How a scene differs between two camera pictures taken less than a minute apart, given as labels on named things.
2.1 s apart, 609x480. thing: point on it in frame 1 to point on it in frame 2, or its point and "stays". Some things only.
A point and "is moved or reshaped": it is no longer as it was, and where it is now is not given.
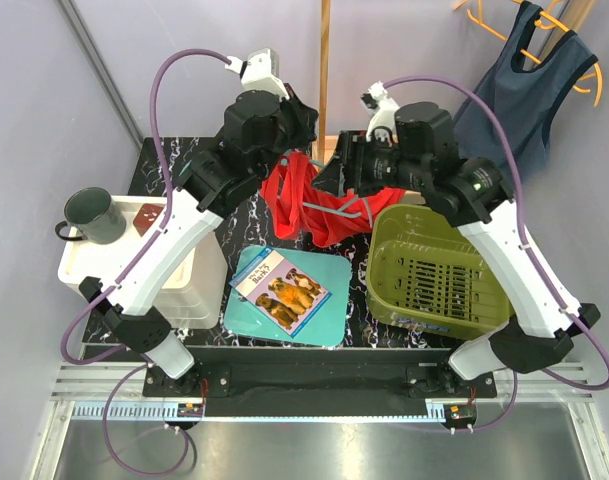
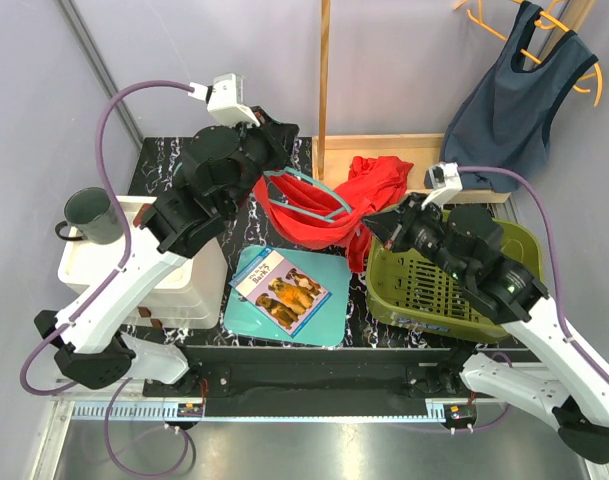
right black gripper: x=339 y=175 to x=389 y=227
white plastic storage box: x=193 y=292 stays
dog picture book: x=280 y=291 stays
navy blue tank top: x=525 y=100 stays
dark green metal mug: x=97 y=215 stays
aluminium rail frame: x=542 y=425 stays
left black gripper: x=304 y=116 to x=280 y=137
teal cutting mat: x=326 y=327 stays
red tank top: x=297 y=205 is moved or reshaped
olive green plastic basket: x=422 y=270 stays
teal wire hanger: x=340 y=211 to x=329 y=218
